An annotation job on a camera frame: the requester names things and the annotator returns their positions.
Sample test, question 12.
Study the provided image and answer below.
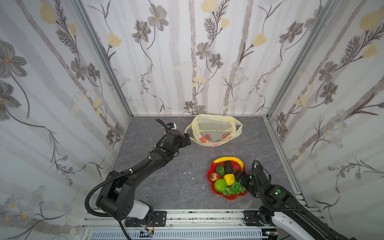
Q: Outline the red fake fruit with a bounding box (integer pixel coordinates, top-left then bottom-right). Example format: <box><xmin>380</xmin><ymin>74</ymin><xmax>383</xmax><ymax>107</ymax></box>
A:
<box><xmin>209</xmin><ymin>173</ymin><xmax>221</xmax><ymax>183</ymax></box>

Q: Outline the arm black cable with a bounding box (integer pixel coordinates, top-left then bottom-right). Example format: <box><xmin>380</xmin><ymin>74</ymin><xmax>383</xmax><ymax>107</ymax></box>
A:
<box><xmin>84</xmin><ymin>170</ymin><xmax>133</xmax><ymax>240</ymax></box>
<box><xmin>251</xmin><ymin>159</ymin><xmax>272</xmax><ymax>193</ymax></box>

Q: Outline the red flower-shaped bowl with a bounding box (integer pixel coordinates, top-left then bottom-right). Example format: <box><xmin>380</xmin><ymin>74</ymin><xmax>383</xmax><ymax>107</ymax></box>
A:
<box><xmin>206</xmin><ymin>157</ymin><xmax>248</xmax><ymax>201</ymax></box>

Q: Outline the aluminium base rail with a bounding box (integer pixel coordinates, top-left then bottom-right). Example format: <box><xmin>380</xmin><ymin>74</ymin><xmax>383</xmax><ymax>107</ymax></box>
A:
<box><xmin>81</xmin><ymin>209</ymin><xmax>297</xmax><ymax>240</ymax></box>

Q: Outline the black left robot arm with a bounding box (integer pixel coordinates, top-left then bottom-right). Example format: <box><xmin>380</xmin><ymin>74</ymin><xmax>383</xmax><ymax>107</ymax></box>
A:
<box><xmin>96</xmin><ymin>129</ymin><xmax>191</xmax><ymax>222</ymax></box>

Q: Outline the yellow fake lemon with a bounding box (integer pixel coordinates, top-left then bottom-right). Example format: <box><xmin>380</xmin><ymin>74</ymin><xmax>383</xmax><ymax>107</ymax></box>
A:
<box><xmin>223</xmin><ymin>174</ymin><xmax>236</xmax><ymax>187</ymax></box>

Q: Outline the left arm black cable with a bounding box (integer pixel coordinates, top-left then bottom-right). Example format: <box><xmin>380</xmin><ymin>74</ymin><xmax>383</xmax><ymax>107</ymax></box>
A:
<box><xmin>84</xmin><ymin>170</ymin><xmax>133</xmax><ymax>240</ymax></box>

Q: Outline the yellow fake banana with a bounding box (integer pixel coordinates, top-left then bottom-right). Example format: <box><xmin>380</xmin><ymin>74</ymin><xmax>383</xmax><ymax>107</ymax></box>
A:
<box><xmin>213</xmin><ymin>157</ymin><xmax>244</xmax><ymax>170</ymax></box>

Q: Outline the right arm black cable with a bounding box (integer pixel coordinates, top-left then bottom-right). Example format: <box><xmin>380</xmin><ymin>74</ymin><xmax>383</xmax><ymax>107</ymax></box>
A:
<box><xmin>251</xmin><ymin>159</ymin><xmax>272</xmax><ymax>193</ymax></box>

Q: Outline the pale yellow plastic bag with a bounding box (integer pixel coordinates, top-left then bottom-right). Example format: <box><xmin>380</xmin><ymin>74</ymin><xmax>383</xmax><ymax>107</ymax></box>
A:
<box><xmin>185</xmin><ymin>114</ymin><xmax>243</xmax><ymax>147</ymax></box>

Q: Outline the green fake vegetable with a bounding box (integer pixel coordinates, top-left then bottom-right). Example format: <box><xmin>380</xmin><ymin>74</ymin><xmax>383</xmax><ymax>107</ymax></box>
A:
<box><xmin>216</xmin><ymin>164</ymin><xmax>225</xmax><ymax>177</ymax></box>

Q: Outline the green fake grapes bunch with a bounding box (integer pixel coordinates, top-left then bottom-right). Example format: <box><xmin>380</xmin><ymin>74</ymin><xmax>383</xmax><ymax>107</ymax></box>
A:
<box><xmin>222</xmin><ymin>182</ymin><xmax>246</xmax><ymax>196</ymax></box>

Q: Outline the light green bumpy fake fruit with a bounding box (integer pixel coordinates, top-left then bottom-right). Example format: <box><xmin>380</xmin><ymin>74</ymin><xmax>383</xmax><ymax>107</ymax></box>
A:
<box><xmin>214</xmin><ymin>179</ymin><xmax>227</xmax><ymax>193</ymax></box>

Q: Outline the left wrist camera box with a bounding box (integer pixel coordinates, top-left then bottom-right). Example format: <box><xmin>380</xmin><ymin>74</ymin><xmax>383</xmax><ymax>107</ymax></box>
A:
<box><xmin>167</xmin><ymin>123</ymin><xmax>177</xmax><ymax>130</ymax></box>

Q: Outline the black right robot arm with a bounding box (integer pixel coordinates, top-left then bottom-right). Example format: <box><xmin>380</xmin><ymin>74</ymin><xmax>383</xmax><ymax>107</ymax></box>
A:
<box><xmin>236</xmin><ymin>164</ymin><xmax>347</xmax><ymax>240</ymax></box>

